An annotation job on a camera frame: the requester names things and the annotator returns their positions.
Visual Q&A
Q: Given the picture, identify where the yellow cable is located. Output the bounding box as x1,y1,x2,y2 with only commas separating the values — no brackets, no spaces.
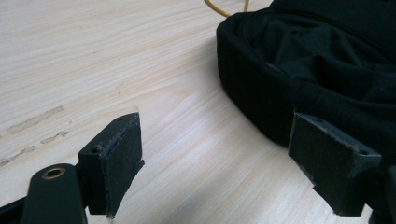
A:
204,0,251,19

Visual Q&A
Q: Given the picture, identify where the black fabric bag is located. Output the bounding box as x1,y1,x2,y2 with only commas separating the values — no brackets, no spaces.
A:
216,0,396,169

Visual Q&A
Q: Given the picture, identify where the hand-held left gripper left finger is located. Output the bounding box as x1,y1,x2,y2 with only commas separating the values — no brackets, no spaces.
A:
77,112,146,219

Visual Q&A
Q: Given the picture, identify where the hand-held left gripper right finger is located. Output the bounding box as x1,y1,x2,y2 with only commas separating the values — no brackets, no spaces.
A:
287,110,383,217

